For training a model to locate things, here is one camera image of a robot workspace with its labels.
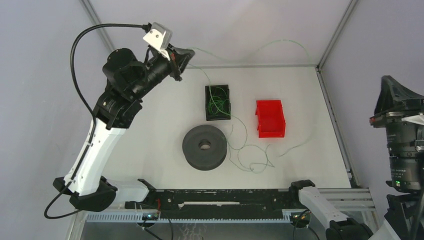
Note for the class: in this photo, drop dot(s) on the black plastic bin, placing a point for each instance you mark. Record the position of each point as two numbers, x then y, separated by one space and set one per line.
217 102

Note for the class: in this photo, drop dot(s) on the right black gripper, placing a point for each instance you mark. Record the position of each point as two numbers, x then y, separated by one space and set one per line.
395 100

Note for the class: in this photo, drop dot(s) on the red plastic bin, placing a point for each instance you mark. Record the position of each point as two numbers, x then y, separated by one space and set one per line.
271 119

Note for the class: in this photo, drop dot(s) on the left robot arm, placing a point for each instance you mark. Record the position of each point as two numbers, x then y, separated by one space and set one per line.
128 80

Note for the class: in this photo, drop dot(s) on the dark grey cable spool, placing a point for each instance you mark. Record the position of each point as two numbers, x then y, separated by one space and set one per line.
204 147

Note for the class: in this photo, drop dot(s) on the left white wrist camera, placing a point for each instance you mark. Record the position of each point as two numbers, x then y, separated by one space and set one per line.
159 38

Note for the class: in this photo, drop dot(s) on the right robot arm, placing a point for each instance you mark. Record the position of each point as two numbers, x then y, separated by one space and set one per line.
404 219

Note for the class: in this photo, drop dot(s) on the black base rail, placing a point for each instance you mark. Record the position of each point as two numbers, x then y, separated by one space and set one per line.
220 204

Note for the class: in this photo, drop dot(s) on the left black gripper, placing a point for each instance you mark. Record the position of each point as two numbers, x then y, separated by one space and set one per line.
179 58

